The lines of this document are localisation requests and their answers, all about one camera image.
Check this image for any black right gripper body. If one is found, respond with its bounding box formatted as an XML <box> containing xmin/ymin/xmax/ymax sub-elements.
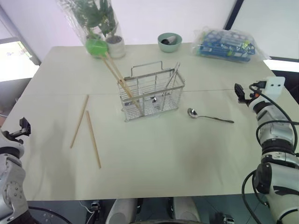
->
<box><xmin>237</xmin><ymin>89</ymin><xmax>259</xmax><ymax>106</ymax></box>

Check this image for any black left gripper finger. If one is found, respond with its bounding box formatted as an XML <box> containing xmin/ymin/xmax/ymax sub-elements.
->
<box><xmin>19</xmin><ymin>117</ymin><xmax>27</xmax><ymax>137</ymax></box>
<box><xmin>23</xmin><ymin>118</ymin><xmax>32</xmax><ymax>137</ymax></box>

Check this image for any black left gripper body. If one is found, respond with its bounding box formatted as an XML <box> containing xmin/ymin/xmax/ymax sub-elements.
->
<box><xmin>1</xmin><ymin>129</ymin><xmax>24</xmax><ymax>144</ymax></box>

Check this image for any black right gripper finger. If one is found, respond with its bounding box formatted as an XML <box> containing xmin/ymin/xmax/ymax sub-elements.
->
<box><xmin>234</xmin><ymin>83</ymin><xmax>242</xmax><ymax>104</ymax></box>
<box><xmin>237</xmin><ymin>83</ymin><xmax>246</xmax><ymax>101</ymax></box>

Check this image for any plastic bag of blue packages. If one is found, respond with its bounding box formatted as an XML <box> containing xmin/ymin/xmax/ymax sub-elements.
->
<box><xmin>190</xmin><ymin>26</ymin><xmax>266</xmax><ymax>63</ymax></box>

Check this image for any wooden chopstick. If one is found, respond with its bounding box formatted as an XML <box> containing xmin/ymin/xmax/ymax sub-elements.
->
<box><xmin>100</xmin><ymin>55</ymin><xmax>142</xmax><ymax>111</ymax></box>
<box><xmin>70</xmin><ymin>94</ymin><xmax>90</xmax><ymax>149</ymax></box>
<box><xmin>85</xmin><ymin>110</ymin><xmax>102</xmax><ymax>169</ymax></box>
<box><xmin>104</xmin><ymin>51</ymin><xmax>135</xmax><ymax>99</ymax></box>

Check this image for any silver metal chopstick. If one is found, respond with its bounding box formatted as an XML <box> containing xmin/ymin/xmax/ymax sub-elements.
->
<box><xmin>165</xmin><ymin>62</ymin><xmax>179</xmax><ymax>92</ymax></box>
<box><xmin>168</xmin><ymin>62</ymin><xmax>181</xmax><ymax>92</ymax></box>

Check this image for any pale green bowl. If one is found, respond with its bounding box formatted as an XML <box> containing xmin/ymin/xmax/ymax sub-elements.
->
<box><xmin>157</xmin><ymin>32</ymin><xmax>183</xmax><ymax>53</ymax></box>

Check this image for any small silver metal spoon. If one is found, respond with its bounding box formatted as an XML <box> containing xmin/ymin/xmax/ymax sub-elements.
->
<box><xmin>149</xmin><ymin>96</ymin><xmax>160</xmax><ymax>111</ymax></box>

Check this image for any black round floor base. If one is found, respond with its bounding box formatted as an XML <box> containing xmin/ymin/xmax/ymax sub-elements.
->
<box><xmin>27</xmin><ymin>206</ymin><xmax>70</xmax><ymax>224</ymax></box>

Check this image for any black and white object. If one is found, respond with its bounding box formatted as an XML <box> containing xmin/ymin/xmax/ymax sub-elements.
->
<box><xmin>160</xmin><ymin>35</ymin><xmax>178</xmax><ymax>45</ymax></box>

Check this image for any plant in green pot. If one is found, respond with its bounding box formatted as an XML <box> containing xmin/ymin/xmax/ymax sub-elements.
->
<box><xmin>70</xmin><ymin>0</ymin><xmax>110</xmax><ymax>59</ymax></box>

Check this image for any potted plant in wrap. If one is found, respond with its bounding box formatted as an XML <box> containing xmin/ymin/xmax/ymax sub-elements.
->
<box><xmin>55</xmin><ymin>0</ymin><xmax>124</xmax><ymax>59</ymax></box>

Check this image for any plant in white pot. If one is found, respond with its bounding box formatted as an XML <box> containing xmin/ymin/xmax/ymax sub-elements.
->
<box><xmin>98</xmin><ymin>0</ymin><xmax>127</xmax><ymax>59</ymax></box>

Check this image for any grey rounded shape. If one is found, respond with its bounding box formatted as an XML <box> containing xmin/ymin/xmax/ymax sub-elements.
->
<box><xmin>105</xmin><ymin>198</ymin><xmax>139</xmax><ymax>224</ymax></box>
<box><xmin>172</xmin><ymin>197</ymin><xmax>199</xmax><ymax>222</ymax></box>

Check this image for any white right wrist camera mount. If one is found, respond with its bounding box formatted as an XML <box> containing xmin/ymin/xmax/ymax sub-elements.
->
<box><xmin>256</xmin><ymin>76</ymin><xmax>286</xmax><ymax>99</ymax></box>

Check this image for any black window frame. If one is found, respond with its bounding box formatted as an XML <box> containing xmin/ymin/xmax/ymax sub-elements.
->
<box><xmin>223</xmin><ymin>0</ymin><xmax>245</xmax><ymax>30</ymax></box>

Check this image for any silver wire cutlery basket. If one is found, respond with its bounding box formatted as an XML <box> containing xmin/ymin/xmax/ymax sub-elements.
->
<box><xmin>118</xmin><ymin>61</ymin><xmax>186</xmax><ymax>123</ymax></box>

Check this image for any thin white cable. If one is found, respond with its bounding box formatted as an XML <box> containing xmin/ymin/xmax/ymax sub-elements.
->
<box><xmin>78</xmin><ymin>200</ymin><xmax>95</xmax><ymax>215</ymax></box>

